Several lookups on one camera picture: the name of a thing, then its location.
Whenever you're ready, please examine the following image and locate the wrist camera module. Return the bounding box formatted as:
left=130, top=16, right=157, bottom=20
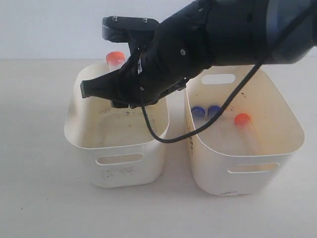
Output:
left=102, top=16, right=159, bottom=52

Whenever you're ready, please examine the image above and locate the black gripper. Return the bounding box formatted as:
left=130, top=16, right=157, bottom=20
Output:
left=80, top=0, right=215, bottom=108

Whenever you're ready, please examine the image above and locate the blue-capped tube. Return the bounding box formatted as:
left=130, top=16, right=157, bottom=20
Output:
left=191, top=106, right=206, bottom=129
left=208, top=105, right=221, bottom=120

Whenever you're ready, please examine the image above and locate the orange-capped tube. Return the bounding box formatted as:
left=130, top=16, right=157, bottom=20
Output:
left=106, top=51, right=126, bottom=73
left=234, top=113, right=260, bottom=155

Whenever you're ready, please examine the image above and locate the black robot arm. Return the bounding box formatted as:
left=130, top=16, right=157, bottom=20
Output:
left=80, top=0, right=317, bottom=108

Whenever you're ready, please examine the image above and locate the black cable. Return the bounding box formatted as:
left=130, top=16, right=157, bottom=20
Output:
left=138, top=7, right=317, bottom=144

